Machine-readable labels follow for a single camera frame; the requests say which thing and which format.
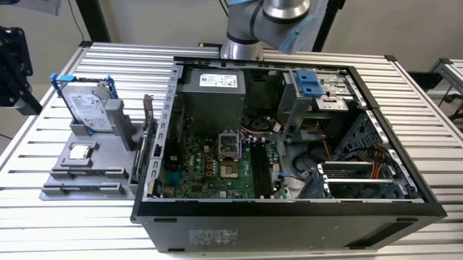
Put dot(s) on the black frame post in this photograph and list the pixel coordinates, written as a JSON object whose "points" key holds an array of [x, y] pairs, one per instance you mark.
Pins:
{"points": [[95, 21], [326, 43]]}

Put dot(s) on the black open PC case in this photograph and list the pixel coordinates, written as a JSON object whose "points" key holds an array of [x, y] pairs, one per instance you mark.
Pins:
{"points": [[253, 230]]}

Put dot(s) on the neighbouring metal slat table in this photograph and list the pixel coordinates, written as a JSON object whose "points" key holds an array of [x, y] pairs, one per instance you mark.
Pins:
{"points": [[453, 67]]}

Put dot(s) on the dark blue RAM stick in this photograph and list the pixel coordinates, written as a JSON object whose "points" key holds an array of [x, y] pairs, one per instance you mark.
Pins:
{"points": [[85, 188]]}

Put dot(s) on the silver CPU chip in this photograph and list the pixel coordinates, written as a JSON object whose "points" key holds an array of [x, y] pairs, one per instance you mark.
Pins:
{"points": [[81, 151]]}

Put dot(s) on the grey parts rack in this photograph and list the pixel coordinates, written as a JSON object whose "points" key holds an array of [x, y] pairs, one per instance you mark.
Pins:
{"points": [[98, 159]]}

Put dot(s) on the black yellow table clamp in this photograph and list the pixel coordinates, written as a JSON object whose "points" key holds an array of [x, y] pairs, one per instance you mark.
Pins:
{"points": [[210, 44]]}

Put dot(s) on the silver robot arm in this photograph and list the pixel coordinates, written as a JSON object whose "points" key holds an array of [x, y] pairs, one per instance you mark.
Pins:
{"points": [[246, 27]]}

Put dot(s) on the thin metal locking lever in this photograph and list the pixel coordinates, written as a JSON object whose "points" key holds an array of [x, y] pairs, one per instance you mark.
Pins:
{"points": [[241, 146]]}

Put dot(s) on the graphics card with metal bracket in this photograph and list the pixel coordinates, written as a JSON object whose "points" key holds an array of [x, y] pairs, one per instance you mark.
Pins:
{"points": [[147, 105]]}

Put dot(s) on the black RAM slot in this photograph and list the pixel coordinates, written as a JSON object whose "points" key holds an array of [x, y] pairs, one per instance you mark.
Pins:
{"points": [[261, 168], [256, 168], [269, 168], [265, 168]]}

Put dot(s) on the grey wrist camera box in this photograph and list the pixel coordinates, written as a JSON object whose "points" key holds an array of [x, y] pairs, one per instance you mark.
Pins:
{"points": [[49, 6]]}

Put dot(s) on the grey power supply box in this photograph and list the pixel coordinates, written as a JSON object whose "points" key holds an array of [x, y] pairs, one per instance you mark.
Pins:
{"points": [[214, 108]]}

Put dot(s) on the CPU socket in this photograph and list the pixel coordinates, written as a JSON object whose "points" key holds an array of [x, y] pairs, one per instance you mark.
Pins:
{"points": [[230, 170]]}

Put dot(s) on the black case fan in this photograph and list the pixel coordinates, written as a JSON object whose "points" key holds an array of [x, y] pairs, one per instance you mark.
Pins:
{"points": [[175, 140]]}

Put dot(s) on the hard disk in blue carrier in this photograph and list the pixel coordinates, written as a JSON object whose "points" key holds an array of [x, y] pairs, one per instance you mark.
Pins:
{"points": [[87, 105]]}

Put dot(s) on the grey metal drive cage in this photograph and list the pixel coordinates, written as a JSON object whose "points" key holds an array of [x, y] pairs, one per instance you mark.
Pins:
{"points": [[293, 119]]}

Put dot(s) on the blue plastic drive latch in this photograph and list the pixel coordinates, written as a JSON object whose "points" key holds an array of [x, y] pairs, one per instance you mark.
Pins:
{"points": [[308, 81]]}

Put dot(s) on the grey disk bay cage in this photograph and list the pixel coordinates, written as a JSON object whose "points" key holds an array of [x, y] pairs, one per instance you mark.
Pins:
{"points": [[348, 165]]}

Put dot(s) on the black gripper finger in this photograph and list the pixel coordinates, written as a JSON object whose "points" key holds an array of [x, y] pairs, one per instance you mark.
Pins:
{"points": [[22, 59], [7, 94]]}

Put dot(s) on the green motherboard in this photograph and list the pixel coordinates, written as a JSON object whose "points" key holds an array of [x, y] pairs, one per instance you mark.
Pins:
{"points": [[231, 187]]}

